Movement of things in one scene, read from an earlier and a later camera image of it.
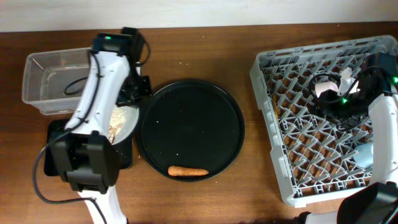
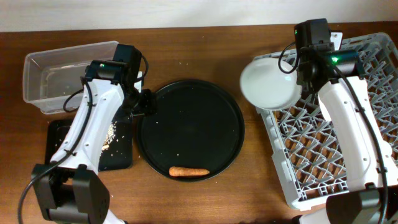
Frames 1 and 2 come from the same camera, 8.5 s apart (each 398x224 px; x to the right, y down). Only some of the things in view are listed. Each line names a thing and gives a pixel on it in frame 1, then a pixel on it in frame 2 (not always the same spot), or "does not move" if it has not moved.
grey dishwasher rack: x=314 y=159 does not move
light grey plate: x=124 y=121 to x=271 y=84
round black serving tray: x=191 y=123 does not move
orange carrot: x=174 y=170 does not move
